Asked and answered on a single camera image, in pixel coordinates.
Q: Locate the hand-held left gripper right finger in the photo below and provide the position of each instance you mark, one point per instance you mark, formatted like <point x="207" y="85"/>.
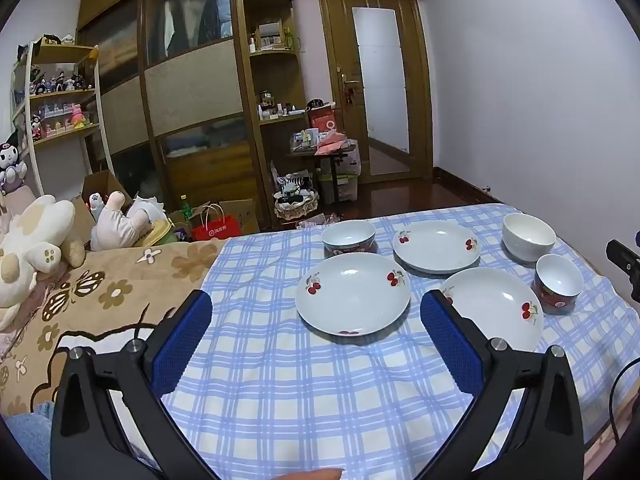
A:
<point x="450" y="345"/>

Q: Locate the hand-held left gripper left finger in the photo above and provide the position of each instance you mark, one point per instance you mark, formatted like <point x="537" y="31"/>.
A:
<point x="180" y="345"/>

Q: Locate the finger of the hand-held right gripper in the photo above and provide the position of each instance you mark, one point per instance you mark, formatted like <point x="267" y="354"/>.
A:
<point x="622" y="257"/>

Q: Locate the white cherry print plate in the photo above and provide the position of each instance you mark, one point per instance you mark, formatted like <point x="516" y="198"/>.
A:
<point x="350" y="295"/>
<point x="435" y="247"/>
<point x="495" y="300"/>

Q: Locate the small red patterned bowl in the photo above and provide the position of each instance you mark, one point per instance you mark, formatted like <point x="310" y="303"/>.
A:
<point x="557" y="280"/>

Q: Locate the large white bowl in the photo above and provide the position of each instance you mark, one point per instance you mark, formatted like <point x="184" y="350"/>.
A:
<point x="527" y="240"/>

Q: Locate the wide red patterned bowl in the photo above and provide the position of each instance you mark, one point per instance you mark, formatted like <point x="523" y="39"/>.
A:
<point x="348" y="235"/>

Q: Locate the brown floral blanket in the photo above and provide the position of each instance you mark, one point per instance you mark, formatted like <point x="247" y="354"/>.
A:
<point x="125" y="285"/>

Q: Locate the yellow plush item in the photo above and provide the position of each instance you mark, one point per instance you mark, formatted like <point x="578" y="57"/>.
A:
<point x="160" y="234"/>

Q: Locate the red paper bag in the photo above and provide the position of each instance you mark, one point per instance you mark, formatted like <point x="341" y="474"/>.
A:
<point x="216" y="230"/>

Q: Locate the blue plaid bed sheet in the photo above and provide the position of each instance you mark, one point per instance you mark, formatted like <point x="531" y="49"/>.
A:
<point x="310" y="385"/>

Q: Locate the pink plush doll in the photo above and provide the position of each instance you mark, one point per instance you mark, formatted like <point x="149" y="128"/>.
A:
<point x="115" y="225"/>

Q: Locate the green bottle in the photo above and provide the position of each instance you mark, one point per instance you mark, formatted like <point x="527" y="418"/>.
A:
<point x="185" y="207"/>

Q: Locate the white spiky plush toy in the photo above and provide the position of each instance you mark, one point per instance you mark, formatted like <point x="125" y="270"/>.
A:
<point x="149" y="207"/>

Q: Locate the flat-sided cardboard box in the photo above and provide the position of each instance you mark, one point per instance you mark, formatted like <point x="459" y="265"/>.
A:
<point x="242" y="215"/>

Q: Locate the small white blue plush toy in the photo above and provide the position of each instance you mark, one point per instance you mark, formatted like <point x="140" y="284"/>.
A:
<point x="95" y="201"/>

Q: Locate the cream cat plush toy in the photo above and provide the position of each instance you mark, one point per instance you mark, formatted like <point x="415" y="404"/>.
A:
<point x="35" y="245"/>

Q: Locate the person's blue fleece clothing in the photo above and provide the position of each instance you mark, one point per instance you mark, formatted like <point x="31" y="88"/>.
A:
<point x="27" y="440"/>

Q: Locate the open cardboard box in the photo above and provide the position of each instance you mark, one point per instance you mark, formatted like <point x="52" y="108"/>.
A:
<point x="102" y="182"/>

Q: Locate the wicker basket with plush toys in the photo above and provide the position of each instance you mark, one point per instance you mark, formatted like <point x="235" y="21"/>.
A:
<point x="295" y="200"/>

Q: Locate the clear plastic storage box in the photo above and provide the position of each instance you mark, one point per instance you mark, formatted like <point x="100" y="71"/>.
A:
<point x="345" y="180"/>

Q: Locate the small cluttered side table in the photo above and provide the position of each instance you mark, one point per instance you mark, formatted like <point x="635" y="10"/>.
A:
<point x="320" y="152"/>

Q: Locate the pink cloth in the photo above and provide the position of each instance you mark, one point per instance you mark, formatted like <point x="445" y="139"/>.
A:
<point x="332" y="142"/>

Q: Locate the black and white plush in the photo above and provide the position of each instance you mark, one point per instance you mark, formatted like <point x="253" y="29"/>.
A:
<point x="11" y="162"/>

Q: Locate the pink plush figure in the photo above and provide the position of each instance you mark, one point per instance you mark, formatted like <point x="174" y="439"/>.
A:
<point x="77" y="116"/>

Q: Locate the wooden wardrobe with sliding doors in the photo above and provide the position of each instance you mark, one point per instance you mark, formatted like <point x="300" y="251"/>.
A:
<point x="190" y="85"/>

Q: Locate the red box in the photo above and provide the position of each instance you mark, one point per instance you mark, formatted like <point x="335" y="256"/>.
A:
<point x="322" y="117"/>

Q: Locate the wooden door with glass panel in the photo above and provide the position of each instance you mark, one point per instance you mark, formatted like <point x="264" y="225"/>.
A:
<point x="380" y="85"/>

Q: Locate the wooden open shelf unit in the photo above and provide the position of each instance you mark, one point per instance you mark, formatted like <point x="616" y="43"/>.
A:
<point x="270" y="60"/>

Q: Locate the white frame figurine shelf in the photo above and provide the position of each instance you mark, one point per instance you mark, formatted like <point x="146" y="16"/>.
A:
<point x="60" y="92"/>

